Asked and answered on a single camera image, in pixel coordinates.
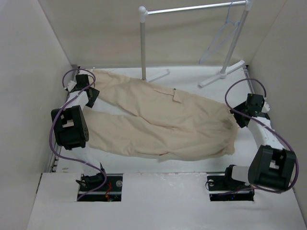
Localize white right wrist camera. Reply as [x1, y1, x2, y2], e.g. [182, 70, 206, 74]
[262, 101, 270, 113]

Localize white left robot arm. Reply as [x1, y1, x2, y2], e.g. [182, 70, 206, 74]
[51, 74, 103, 176]

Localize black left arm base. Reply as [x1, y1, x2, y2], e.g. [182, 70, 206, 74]
[76, 172, 123, 202]

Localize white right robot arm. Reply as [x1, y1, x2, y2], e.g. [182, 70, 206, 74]
[222, 93, 296, 192]

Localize light blue clothes hanger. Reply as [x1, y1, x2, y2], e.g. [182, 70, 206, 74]
[199, 0, 240, 64]

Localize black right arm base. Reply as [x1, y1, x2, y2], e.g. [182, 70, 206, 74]
[205, 165, 255, 202]

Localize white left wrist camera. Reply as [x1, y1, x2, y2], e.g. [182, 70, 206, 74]
[65, 80, 76, 92]

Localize beige trousers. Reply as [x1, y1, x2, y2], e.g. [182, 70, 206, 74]
[83, 69, 238, 161]

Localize white clothes rack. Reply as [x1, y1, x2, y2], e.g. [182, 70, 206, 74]
[138, 0, 253, 88]

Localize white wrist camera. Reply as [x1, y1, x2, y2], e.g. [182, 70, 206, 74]
[65, 80, 76, 92]
[262, 101, 270, 113]

